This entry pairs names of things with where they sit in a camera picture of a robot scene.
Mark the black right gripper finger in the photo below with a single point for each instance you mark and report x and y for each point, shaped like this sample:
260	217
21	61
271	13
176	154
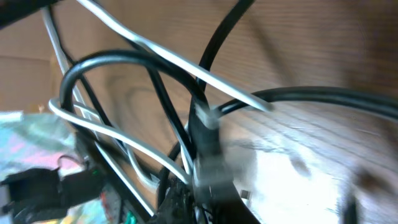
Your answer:
177	208

